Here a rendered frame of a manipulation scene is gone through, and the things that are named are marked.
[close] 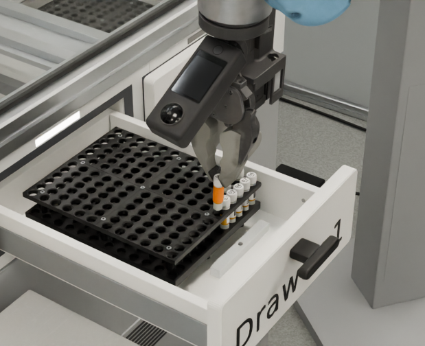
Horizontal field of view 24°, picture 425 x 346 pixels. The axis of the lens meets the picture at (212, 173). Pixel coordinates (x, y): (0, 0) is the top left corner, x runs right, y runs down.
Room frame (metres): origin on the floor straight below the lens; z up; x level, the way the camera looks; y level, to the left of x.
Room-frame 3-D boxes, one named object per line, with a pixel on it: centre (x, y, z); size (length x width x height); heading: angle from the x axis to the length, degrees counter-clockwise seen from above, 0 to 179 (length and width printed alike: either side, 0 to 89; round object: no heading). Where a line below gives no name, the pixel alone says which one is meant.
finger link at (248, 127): (0.89, -0.03, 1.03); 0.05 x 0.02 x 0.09; 54
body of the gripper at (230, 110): (0.92, -0.02, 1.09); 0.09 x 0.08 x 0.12; 144
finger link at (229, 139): (0.91, -0.04, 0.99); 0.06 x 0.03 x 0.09; 144
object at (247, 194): (0.90, 0.00, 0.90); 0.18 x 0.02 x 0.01; 146
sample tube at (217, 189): (0.91, -0.01, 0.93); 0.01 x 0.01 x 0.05
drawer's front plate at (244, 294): (0.85, -0.08, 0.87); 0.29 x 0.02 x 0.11; 146
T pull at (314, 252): (0.83, -0.11, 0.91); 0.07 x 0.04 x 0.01; 146
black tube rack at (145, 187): (0.96, 0.08, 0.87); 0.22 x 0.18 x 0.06; 56
